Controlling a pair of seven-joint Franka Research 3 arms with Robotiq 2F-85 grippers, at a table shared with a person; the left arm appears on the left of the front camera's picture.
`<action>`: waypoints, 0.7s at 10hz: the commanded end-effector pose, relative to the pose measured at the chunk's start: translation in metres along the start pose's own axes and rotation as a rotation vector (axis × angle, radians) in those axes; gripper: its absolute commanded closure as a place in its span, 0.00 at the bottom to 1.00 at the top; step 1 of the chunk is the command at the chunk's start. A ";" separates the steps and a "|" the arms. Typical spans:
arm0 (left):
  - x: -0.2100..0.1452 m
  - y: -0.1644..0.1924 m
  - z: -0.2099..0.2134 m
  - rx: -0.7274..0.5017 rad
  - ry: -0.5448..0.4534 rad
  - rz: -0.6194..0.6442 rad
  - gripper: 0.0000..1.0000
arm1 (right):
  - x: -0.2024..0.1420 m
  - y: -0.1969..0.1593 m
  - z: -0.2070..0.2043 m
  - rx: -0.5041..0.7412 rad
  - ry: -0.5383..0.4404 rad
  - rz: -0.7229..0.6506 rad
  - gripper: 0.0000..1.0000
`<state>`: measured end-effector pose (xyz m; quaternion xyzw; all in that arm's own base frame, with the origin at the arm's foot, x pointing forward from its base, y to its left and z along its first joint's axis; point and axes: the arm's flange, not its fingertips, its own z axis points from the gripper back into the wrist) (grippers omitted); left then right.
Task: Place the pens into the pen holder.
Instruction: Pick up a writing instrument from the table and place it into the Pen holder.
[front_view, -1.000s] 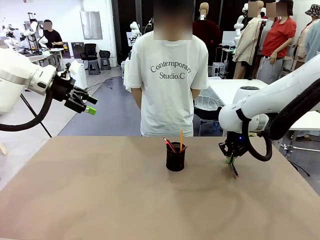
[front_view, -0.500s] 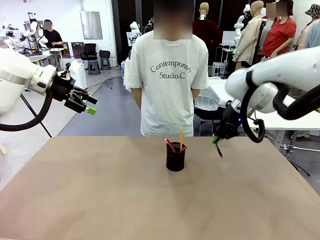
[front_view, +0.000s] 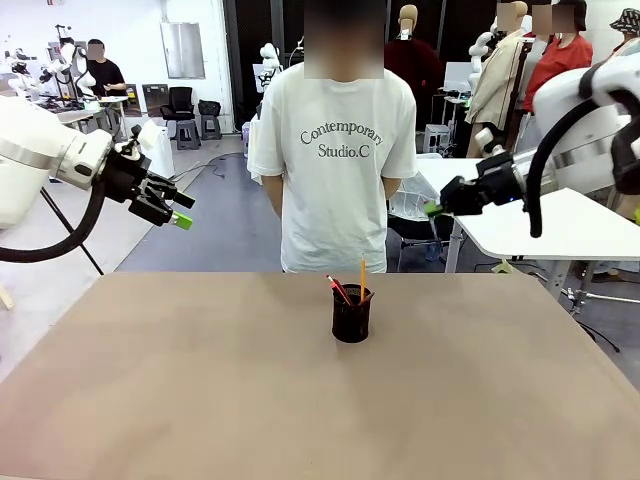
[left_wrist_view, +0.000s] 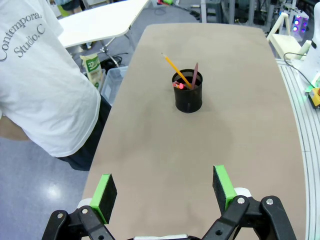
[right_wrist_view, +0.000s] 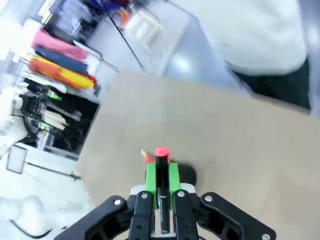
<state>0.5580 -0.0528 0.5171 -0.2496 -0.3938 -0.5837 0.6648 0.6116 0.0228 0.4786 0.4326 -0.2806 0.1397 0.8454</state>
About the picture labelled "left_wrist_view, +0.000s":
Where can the yellow pencil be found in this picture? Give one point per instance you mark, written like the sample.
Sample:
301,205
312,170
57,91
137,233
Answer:
175,68

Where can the clear storage box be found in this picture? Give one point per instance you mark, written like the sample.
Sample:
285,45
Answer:
113,82

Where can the yellow emergency stop box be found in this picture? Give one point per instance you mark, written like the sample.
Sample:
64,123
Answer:
315,98

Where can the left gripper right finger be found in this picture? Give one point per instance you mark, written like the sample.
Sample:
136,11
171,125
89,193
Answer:
222,187

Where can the grey aluminium base plate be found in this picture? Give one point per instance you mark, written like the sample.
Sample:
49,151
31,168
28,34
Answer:
307,150

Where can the person in white T-shirt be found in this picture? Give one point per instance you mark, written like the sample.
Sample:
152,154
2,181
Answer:
37,87

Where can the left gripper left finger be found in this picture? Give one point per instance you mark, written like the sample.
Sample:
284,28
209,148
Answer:
105,197

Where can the black mesh pen holder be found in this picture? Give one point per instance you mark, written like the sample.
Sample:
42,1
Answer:
188,100

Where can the person right forearm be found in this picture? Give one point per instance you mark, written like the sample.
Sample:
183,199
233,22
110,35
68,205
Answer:
12,127

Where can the computer with coloured fans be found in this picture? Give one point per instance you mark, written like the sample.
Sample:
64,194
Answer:
298,22

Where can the white green printed bag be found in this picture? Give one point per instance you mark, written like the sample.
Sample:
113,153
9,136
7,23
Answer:
92,70

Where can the maroon pen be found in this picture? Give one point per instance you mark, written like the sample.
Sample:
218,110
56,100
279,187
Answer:
195,75

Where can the white wooden frame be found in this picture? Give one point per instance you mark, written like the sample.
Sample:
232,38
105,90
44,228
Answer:
285,40

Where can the white table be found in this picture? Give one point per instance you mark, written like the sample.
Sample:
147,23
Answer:
100,22

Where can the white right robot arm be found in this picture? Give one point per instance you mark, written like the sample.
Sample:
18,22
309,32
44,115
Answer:
311,50

